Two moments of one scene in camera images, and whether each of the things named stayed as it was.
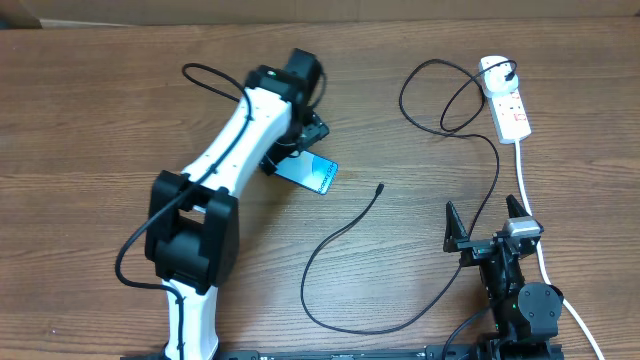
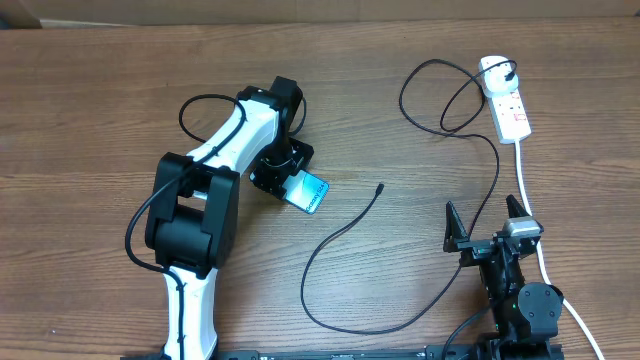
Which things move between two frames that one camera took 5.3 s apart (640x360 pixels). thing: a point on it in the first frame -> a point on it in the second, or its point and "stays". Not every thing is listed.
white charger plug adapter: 493,81 stays
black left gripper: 312,127 -> 271,181
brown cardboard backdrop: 172,12 stays
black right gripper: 475,251 stays
